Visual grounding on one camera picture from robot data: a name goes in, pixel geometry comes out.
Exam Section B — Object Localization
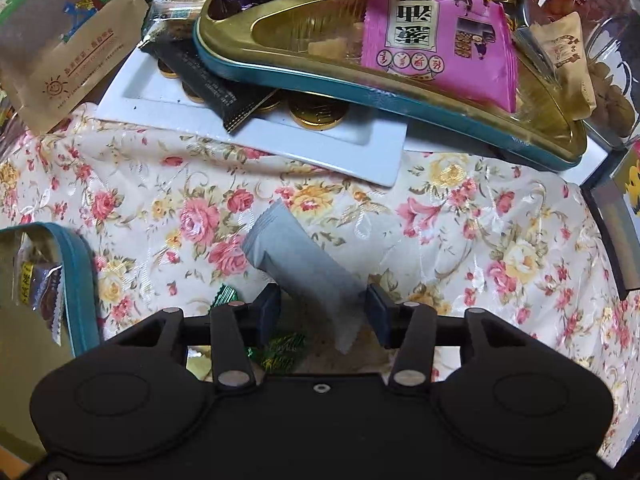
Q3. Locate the brown clear snack packet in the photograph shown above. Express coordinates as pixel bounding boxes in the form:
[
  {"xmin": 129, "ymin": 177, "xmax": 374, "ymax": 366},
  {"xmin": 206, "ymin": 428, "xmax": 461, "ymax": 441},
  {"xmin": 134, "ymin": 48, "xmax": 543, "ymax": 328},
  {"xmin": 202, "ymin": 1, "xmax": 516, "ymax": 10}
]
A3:
[{"xmin": 14, "ymin": 239, "xmax": 64, "ymax": 347}]

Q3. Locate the gold tin tray teal rim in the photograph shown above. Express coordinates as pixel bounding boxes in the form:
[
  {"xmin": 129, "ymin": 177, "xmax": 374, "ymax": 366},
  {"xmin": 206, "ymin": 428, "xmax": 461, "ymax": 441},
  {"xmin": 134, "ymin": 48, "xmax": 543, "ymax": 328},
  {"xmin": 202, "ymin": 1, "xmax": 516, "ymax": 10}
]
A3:
[{"xmin": 0, "ymin": 222, "xmax": 104, "ymax": 466}]

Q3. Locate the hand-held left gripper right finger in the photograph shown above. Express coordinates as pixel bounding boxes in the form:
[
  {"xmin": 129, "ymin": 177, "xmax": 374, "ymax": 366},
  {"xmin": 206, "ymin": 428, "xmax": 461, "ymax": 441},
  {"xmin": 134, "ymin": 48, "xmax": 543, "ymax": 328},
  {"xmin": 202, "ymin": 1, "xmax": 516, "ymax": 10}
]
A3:
[{"xmin": 365, "ymin": 284, "xmax": 543, "ymax": 395}]

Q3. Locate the teal tin with gold insert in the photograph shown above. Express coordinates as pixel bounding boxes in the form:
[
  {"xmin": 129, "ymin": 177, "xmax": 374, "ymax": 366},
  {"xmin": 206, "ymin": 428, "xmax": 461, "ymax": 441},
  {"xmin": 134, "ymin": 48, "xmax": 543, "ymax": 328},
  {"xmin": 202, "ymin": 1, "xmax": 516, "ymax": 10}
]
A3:
[{"xmin": 192, "ymin": 0, "xmax": 589, "ymax": 171}]

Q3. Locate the white rectangular plate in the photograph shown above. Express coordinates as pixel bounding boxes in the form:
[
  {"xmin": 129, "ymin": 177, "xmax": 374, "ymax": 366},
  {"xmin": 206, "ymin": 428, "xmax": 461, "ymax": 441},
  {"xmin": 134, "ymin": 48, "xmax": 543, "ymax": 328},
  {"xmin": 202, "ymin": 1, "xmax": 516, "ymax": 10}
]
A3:
[{"xmin": 95, "ymin": 49, "xmax": 409, "ymax": 189}]

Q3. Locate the green snack packet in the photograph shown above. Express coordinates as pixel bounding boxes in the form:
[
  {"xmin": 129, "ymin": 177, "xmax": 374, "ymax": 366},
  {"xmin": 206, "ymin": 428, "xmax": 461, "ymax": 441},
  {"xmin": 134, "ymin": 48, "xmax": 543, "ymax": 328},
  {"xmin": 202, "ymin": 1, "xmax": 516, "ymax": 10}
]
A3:
[{"xmin": 212, "ymin": 283, "xmax": 307, "ymax": 372}]

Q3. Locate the clear cookie packet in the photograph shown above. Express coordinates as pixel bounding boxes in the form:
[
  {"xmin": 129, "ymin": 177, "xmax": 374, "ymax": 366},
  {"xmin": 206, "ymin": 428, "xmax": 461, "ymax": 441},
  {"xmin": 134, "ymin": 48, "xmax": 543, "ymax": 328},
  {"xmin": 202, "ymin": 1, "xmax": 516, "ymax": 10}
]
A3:
[{"xmin": 142, "ymin": 0, "xmax": 217, "ymax": 42}]

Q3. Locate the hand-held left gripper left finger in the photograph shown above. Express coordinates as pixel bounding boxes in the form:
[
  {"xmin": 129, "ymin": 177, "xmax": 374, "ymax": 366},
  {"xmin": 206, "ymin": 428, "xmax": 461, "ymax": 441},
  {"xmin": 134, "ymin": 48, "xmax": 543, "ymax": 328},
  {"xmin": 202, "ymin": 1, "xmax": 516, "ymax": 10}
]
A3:
[{"xmin": 105, "ymin": 284, "xmax": 282, "ymax": 392}]

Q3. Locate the tan paper packet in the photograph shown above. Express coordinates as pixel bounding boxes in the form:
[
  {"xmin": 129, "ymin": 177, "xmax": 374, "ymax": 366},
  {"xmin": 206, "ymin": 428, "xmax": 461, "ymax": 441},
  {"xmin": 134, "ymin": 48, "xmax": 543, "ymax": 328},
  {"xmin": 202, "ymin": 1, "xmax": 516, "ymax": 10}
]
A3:
[{"xmin": 529, "ymin": 11, "xmax": 599, "ymax": 122}]

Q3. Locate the kraft paper bag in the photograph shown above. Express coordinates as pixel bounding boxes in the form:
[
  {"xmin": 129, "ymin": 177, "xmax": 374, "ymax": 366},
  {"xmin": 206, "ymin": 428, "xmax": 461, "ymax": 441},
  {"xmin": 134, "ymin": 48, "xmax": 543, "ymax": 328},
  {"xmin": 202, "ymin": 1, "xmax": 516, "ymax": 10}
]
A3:
[{"xmin": 0, "ymin": 0, "xmax": 151, "ymax": 134}]

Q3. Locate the floral tablecloth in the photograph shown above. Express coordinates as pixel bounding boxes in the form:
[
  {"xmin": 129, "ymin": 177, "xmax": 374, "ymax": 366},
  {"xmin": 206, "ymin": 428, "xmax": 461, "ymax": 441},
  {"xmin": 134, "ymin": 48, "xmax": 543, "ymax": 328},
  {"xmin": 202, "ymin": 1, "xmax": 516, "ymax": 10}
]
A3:
[{"xmin": 0, "ymin": 102, "xmax": 640, "ymax": 467}]

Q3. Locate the long black packet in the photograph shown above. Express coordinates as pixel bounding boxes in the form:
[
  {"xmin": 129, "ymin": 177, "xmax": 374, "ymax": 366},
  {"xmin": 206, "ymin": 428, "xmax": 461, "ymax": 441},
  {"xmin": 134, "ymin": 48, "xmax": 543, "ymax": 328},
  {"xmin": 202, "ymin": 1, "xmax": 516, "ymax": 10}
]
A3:
[{"xmin": 139, "ymin": 36, "xmax": 282, "ymax": 134}]

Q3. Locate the pink snack packet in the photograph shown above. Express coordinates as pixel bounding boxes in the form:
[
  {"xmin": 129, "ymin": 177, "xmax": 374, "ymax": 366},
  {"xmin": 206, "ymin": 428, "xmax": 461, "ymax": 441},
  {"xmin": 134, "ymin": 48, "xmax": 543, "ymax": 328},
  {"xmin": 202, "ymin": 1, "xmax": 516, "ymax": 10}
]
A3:
[{"xmin": 359, "ymin": 0, "xmax": 519, "ymax": 114}]

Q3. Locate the grey snack packet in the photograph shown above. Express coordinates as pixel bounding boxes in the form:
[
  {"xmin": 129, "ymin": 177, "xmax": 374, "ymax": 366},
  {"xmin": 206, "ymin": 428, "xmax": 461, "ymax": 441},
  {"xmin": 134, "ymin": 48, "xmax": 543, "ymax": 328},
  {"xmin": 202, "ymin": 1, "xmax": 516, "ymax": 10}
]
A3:
[{"xmin": 242, "ymin": 198, "xmax": 369, "ymax": 356}]

